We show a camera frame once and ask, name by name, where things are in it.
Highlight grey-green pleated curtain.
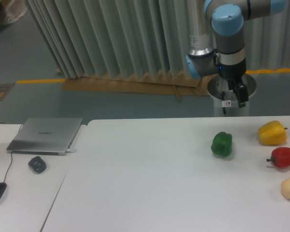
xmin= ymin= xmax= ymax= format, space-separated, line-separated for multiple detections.
xmin=25 ymin=0 xmax=290 ymax=79

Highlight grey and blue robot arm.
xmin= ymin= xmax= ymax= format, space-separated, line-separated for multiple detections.
xmin=186 ymin=0 xmax=286 ymax=108

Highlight red bell pepper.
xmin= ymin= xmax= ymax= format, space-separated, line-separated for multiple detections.
xmin=266 ymin=147 xmax=290 ymax=168

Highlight silver laptop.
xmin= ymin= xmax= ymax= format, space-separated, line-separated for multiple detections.
xmin=6 ymin=117 xmax=83 ymax=155

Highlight brown cardboard sheet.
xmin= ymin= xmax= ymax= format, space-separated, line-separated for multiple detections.
xmin=61 ymin=70 xmax=214 ymax=102

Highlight black earbuds case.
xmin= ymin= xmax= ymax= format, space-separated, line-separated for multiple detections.
xmin=28 ymin=156 xmax=47 ymax=174

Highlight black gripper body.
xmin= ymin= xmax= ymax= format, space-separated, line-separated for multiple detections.
xmin=218 ymin=59 xmax=247 ymax=80

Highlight black mouse cable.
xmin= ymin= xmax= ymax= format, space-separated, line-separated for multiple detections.
xmin=0 ymin=122 xmax=13 ymax=184

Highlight black cable with tag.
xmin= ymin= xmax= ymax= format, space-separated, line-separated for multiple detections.
xmin=220 ymin=91 xmax=232 ymax=117

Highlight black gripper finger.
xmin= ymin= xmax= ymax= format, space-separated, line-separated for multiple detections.
xmin=228 ymin=78 xmax=248 ymax=108

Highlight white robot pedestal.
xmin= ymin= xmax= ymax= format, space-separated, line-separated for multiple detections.
xmin=207 ymin=74 xmax=250 ymax=117

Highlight cardboard boxes in corner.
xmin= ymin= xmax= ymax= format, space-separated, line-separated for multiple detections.
xmin=0 ymin=0 xmax=27 ymax=25

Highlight green bell pepper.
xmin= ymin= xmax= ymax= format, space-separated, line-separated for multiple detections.
xmin=211 ymin=131 xmax=232 ymax=157

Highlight yellow bell pepper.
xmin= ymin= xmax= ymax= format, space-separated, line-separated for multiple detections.
xmin=258 ymin=120 xmax=287 ymax=145

